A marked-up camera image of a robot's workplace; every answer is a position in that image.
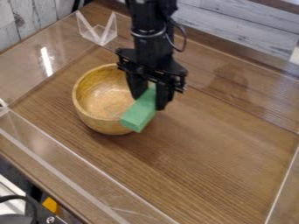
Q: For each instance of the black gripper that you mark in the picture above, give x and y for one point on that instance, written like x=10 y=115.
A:
x=148 y=62

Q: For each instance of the green rectangular block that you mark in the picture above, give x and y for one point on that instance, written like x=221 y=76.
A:
x=140 y=113

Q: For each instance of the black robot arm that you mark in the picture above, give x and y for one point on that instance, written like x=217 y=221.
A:
x=151 y=17

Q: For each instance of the brown wooden bowl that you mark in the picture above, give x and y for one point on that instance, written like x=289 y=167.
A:
x=102 y=98

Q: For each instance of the yellow label on base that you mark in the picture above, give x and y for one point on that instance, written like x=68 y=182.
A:
x=51 y=205

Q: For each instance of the clear acrylic corner bracket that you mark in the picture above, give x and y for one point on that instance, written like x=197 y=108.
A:
x=98 y=34

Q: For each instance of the clear acrylic tray wall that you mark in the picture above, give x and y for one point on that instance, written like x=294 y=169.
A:
x=99 y=189

